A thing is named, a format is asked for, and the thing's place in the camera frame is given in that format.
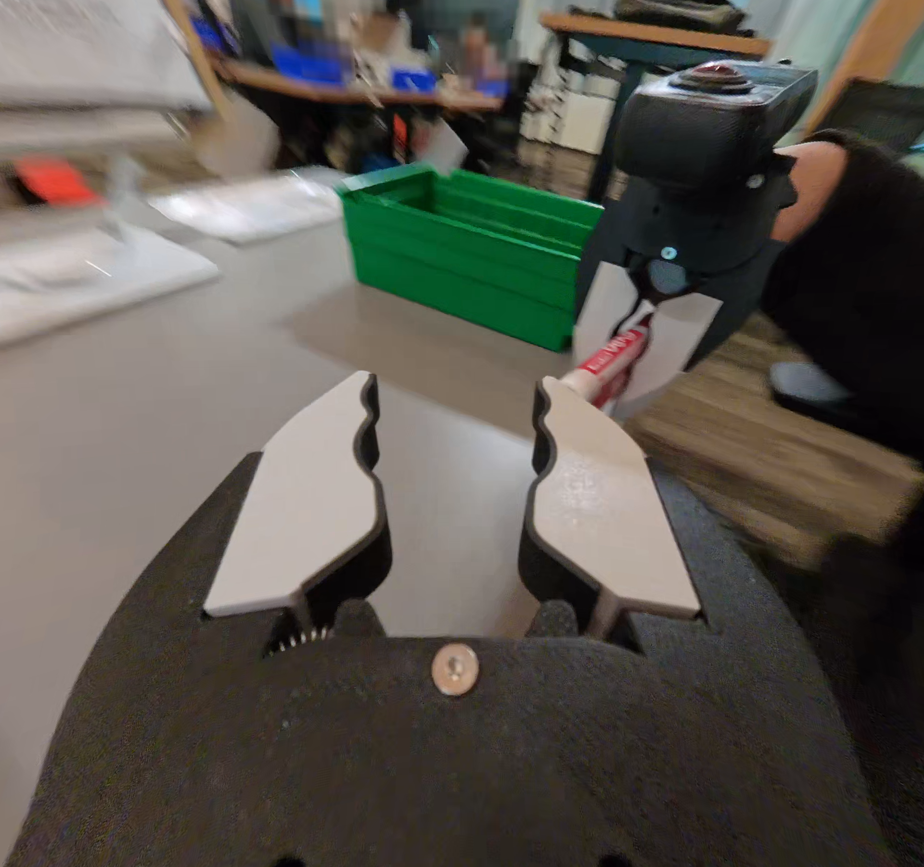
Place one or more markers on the person's right hand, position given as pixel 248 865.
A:
pixel 816 188

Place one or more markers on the wooden table dark frame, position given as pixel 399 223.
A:
pixel 650 37

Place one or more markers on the red dry erase marker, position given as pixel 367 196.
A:
pixel 606 363

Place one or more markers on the plastic sleeve document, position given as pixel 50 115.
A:
pixel 245 203

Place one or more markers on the red flat object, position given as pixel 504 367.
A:
pixel 58 181

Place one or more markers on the grey rounded object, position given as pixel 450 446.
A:
pixel 808 383

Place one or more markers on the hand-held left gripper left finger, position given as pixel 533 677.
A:
pixel 303 506

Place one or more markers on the person's right forearm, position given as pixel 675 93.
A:
pixel 866 268

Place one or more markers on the blue storage bin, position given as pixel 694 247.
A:
pixel 314 64
pixel 414 80

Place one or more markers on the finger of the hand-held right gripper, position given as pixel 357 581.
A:
pixel 682 333
pixel 606 304

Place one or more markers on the green plastic bin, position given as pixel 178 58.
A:
pixel 462 261

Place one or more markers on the white drawer cabinet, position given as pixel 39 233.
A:
pixel 570 109

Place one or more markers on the long wooden table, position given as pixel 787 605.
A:
pixel 310 91

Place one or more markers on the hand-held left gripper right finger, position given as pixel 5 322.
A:
pixel 613 520

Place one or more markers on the white desk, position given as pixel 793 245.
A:
pixel 144 448

